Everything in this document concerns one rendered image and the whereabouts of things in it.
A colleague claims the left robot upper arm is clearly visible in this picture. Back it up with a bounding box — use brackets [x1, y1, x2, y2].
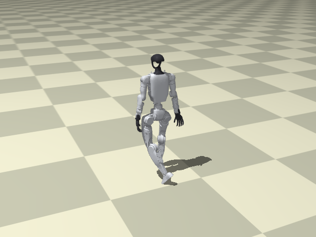
[140, 75, 150, 101]

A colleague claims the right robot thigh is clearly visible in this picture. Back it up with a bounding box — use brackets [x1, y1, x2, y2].
[158, 111, 171, 144]

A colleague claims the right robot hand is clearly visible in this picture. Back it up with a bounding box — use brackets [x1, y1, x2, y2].
[174, 109, 184, 126]

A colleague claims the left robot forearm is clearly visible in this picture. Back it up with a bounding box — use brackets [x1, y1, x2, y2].
[135, 95, 144, 118]

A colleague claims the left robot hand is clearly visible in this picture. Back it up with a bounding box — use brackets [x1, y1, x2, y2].
[135, 115, 142, 132]

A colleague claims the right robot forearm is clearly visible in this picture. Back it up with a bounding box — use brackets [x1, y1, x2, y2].
[171, 92, 179, 114]

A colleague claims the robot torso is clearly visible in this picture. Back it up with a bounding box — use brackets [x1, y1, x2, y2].
[147, 70, 169, 121]

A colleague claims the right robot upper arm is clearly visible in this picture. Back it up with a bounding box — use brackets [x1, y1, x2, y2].
[168, 73, 176, 97]

